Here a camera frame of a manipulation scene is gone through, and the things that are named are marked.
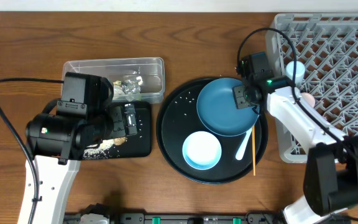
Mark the wooden chopstick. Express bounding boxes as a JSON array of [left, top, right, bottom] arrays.
[[251, 125, 256, 176]]

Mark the grey dishwasher rack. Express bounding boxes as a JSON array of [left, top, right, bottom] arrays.
[[265, 12, 358, 164]]

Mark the dark blue plate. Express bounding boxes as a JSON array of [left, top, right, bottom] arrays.
[[196, 78, 259, 137]]

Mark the pile of white rice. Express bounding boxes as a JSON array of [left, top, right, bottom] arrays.
[[82, 119, 144, 160]]

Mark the brown food scrap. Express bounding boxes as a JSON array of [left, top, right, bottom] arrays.
[[113, 137, 127, 146]]

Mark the light blue cup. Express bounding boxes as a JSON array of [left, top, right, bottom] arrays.
[[285, 61, 306, 88]]

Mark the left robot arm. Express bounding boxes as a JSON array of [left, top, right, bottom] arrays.
[[18, 103, 137, 223]]

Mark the round black tray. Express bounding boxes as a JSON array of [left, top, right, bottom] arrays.
[[156, 78, 269, 184]]

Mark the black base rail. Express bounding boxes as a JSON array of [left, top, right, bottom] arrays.
[[63, 213, 285, 224]]

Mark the yellow green snack wrapper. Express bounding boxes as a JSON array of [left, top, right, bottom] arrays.
[[113, 80, 122, 86]]

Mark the black rectangular tray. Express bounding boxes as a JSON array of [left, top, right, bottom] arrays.
[[81, 101, 153, 161]]

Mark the pink cup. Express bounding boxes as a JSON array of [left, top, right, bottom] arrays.
[[301, 93, 316, 108]]

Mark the foil wrapper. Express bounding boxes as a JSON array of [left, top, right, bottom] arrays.
[[121, 76, 143, 95]]

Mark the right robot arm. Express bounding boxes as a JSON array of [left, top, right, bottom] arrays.
[[233, 77, 358, 223]]

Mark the clear plastic bin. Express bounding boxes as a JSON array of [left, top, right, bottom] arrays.
[[63, 57, 165, 104]]

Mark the light blue bowl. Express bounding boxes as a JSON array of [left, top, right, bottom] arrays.
[[182, 131, 222, 170]]

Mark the light blue spoon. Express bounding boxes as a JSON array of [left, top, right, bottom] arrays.
[[235, 129, 252, 161]]

